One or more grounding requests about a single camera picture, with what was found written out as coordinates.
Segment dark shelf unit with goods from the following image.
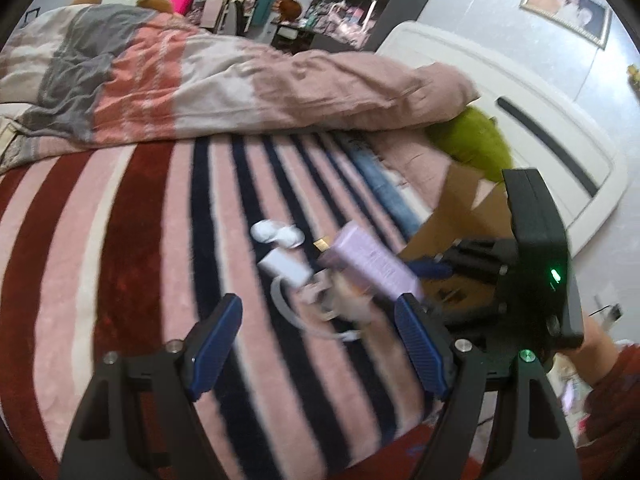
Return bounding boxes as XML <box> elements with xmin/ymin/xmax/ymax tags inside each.
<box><xmin>300</xmin><ymin>0</ymin><xmax>452</xmax><ymax>54</ymax></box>

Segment person's right forearm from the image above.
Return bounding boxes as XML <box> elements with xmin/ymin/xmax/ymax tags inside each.
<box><xmin>555</xmin><ymin>310</ymin><xmax>640</xmax><ymax>461</ymax></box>

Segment purple cosmetic tube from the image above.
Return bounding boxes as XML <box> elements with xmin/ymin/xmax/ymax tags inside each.
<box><xmin>319</xmin><ymin>221</ymin><xmax>427</xmax><ymax>306</ymax></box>

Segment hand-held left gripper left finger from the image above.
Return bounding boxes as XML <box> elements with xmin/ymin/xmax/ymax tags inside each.
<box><xmin>59</xmin><ymin>294</ymin><xmax>281</xmax><ymax>480</ymax></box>

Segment brown cardboard box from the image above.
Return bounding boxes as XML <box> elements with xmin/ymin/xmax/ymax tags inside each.
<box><xmin>400</xmin><ymin>162</ymin><xmax>521</xmax><ymax>322</ymax></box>

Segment framed wall picture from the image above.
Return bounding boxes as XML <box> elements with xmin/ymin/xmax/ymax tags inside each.
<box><xmin>520</xmin><ymin>0</ymin><xmax>614</xmax><ymax>51</ymax></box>

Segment pale pink paper bag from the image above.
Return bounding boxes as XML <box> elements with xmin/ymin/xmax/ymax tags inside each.
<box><xmin>200</xmin><ymin>0</ymin><xmax>224</xmax><ymax>29</ymax></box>

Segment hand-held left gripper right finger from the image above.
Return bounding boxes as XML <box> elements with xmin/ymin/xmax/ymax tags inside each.
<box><xmin>394</xmin><ymin>293</ymin><xmax>584</xmax><ymax>480</ymax></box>

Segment pink grey patchwork quilt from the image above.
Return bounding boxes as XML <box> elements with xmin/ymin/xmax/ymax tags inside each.
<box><xmin>0</xmin><ymin>2</ymin><xmax>482</xmax><ymax>161</ymax></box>

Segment pink cloth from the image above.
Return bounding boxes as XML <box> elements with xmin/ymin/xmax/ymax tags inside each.
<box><xmin>370</xmin><ymin>132</ymin><xmax>453</xmax><ymax>216</ymax></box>

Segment blue denim jeans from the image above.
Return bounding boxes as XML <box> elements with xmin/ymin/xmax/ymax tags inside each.
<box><xmin>345</xmin><ymin>140</ymin><xmax>426</xmax><ymax>241</ymax></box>

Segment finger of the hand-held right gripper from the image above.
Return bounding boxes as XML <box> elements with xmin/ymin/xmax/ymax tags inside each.
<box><xmin>400</xmin><ymin>252</ymin><xmax>456</xmax><ymax>283</ymax></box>

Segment white round case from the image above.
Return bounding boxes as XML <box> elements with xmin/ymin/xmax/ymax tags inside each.
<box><xmin>250</xmin><ymin>219</ymin><xmax>280</xmax><ymax>244</ymax></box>
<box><xmin>275</xmin><ymin>226</ymin><xmax>305</xmax><ymax>250</ymax></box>

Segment green plush pillow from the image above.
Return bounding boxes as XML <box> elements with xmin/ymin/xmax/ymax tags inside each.
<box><xmin>425</xmin><ymin>106</ymin><xmax>516</xmax><ymax>181</ymax></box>

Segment white bed headboard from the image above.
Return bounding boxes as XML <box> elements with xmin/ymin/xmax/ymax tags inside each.
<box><xmin>375</xmin><ymin>20</ymin><xmax>629</xmax><ymax>257</ymax></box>

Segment red pink navy striped blanket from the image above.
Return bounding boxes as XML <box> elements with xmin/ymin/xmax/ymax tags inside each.
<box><xmin>0</xmin><ymin>130</ymin><xmax>451</xmax><ymax>480</ymax></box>

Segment small pink box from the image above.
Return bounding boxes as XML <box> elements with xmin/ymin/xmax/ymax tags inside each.
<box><xmin>300</xmin><ymin>270</ymin><xmax>342</xmax><ymax>312</ymax></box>

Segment white charger block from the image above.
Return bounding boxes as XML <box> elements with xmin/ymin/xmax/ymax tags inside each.
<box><xmin>257</xmin><ymin>250</ymin><xmax>314</xmax><ymax>289</ymax></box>

